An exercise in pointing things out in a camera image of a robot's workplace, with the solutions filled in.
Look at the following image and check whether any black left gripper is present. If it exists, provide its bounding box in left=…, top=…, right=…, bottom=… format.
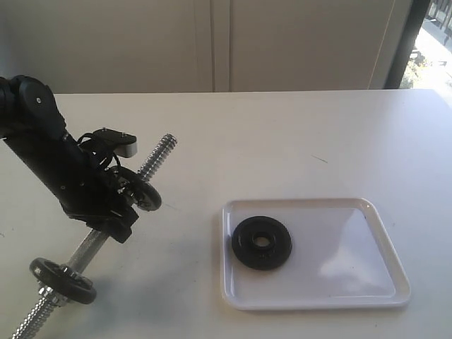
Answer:
left=52, top=155, right=138, bottom=244

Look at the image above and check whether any chrome threaded dumbbell bar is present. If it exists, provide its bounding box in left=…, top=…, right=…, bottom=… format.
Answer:
left=11, top=133, right=177, bottom=338

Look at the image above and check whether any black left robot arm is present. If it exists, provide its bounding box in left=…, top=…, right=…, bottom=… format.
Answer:
left=1, top=76, right=138, bottom=243

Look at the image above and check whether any black far-end weight plate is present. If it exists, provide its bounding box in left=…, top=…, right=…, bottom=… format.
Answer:
left=111, top=166, right=162, bottom=212

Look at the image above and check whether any black near-end weight plate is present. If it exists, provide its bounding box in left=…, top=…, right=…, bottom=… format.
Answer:
left=30, top=258, right=97, bottom=304

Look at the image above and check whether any chrome star collar nut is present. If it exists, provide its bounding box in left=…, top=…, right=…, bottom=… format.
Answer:
left=38, top=285, right=69, bottom=307

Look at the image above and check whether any white plastic tray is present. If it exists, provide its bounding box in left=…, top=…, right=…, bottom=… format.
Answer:
left=220, top=198, right=411, bottom=311

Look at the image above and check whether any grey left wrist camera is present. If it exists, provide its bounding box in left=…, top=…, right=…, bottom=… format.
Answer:
left=93, top=128, right=138, bottom=158

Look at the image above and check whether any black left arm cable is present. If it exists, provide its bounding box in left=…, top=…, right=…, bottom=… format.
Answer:
left=76, top=130, right=123, bottom=169

